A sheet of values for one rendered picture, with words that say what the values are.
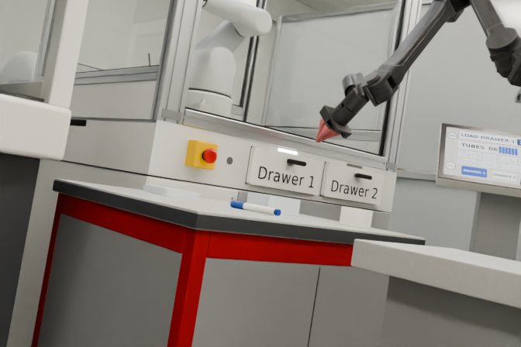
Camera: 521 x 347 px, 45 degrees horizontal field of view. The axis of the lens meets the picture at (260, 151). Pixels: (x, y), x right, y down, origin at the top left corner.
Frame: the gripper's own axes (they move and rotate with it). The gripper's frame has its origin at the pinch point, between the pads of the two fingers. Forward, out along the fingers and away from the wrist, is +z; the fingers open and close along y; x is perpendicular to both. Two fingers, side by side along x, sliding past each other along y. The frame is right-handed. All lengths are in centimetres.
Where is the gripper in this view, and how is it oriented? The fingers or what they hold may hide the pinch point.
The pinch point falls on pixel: (319, 139)
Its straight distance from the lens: 187.3
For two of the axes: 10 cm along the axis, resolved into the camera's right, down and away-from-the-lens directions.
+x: -7.4, -1.7, -6.5
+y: -3.4, -7.3, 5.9
